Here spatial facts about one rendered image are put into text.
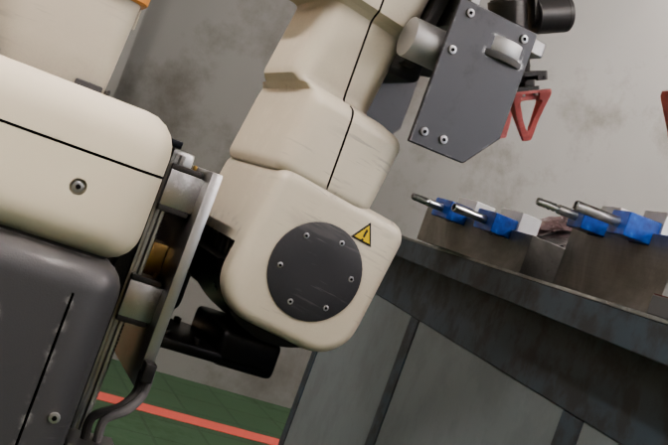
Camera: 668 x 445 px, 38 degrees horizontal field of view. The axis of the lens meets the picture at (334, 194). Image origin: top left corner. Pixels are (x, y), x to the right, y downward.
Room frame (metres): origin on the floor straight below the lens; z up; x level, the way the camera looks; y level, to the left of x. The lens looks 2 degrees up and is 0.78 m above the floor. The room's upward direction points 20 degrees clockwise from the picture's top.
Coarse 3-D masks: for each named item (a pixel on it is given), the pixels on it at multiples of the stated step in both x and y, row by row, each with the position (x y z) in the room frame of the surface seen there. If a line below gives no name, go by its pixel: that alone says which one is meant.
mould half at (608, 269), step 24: (576, 240) 1.24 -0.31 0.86; (600, 240) 1.17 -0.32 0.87; (624, 240) 1.12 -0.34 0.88; (576, 264) 1.21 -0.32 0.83; (600, 264) 1.15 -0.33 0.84; (624, 264) 1.10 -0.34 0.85; (648, 264) 1.05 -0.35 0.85; (576, 288) 1.19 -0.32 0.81; (600, 288) 1.13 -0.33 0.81; (624, 288) 1.08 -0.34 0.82; (648, 288) 1.03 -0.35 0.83
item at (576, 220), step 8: (536, 200) 1.18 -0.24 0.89; (544, 200) 1.18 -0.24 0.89; (544, 208) 1.18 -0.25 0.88; (552, 208) 1.18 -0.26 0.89; (560, 208) 1.18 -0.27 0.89; (568, 208) 1.18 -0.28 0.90; (608, 208) 1.20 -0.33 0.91; (616, 208) 1.18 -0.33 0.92; (568, 216) 1.18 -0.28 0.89; (576, 216) 1.18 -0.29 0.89; (584, 216) 1.17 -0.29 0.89; (568, 224) 1.20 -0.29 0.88; (576, 224) 1.18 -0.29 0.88; (584, 224) 1.17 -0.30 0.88; (592, 224) 1.17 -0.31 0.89; (600, 224) 1.17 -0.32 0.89; (584, 232) 1.21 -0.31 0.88; (592, 232) 1.17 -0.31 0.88; (600, 232) 1.17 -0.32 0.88
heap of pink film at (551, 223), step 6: (546, 222) 1.52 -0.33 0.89; (552, 222) 1.51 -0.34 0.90; (558, 222) 1.50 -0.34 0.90; (564, 222) 1.50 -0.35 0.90; (540, 228) 1.49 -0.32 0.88; (546, 228) 1.50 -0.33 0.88; (552, 228) 1.50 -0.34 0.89; (558, 228) 1.50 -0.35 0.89; (564, 228) 1.49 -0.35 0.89; (570, 228) 1.50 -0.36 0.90; (540, 234) 1.49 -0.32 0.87; (564, 246) 1.40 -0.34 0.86
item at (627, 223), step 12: (576, 204) 1.07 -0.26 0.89; (588, 216) 1.07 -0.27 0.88; (600, 216) 1.07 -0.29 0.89; (612, 216) 1.07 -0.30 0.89; (624, 216) 1.07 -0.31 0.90; (636, 216) 1.06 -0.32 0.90; (648, 216) 1.10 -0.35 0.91; (660, 216) 1.07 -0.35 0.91; (612, 228) 1.08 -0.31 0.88; (624, 228) 1.06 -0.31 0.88; (636, 228) 1.06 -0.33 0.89; (648, 228) 1.06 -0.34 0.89; (660, 228) 1.07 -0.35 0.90; (636, 240) 1.07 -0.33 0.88; (648, 240) 1.06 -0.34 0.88
